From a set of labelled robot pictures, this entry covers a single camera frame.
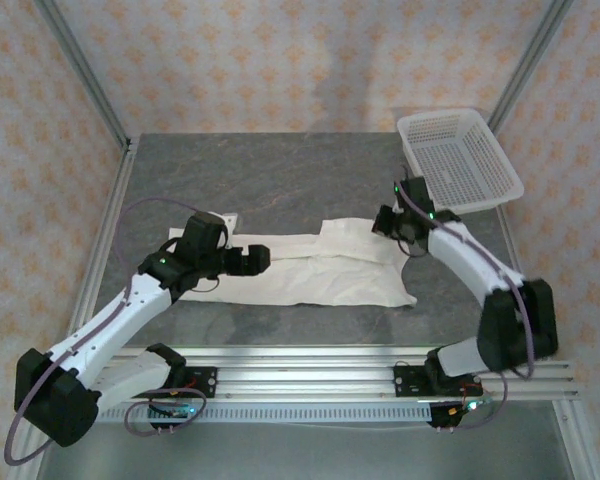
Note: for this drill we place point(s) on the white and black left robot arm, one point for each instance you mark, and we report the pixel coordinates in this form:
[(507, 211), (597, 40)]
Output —
[(110, 325)]

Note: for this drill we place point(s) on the small green-lit circuit board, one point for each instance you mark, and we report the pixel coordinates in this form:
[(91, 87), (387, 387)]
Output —
[(472, 405), (177, 411)]

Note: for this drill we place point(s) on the white perforated plastic basket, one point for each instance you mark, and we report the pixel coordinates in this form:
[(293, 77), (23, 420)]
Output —
[(460, 165)]

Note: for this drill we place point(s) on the aluminium frame post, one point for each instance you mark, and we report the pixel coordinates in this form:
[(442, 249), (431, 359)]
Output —
[(532, 50), (89, 75)]

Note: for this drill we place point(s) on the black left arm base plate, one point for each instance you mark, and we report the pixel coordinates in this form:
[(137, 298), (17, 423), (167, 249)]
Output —
[(207, 382)]

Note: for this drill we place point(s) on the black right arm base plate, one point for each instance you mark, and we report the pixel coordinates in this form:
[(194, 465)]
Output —
[(407, 382)]

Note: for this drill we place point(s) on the grey metal lower panel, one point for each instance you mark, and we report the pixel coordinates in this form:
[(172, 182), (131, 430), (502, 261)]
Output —
[(300, 455)]

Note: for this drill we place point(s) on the white t-shirt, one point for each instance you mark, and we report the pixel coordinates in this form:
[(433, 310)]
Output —
[(330, 270)]

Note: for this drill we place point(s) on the aluminium mounting rail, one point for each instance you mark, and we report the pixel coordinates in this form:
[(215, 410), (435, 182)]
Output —
[(305, 375)]

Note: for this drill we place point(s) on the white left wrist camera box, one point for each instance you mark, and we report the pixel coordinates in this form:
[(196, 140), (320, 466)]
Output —
[(231, 220)]

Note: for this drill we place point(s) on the aluminium table side rail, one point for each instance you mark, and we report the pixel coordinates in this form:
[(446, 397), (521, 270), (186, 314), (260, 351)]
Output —
[(111, 200), (575, 440)]

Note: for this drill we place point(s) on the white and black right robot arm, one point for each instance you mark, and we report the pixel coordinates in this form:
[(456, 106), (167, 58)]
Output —
[(470, 265)]

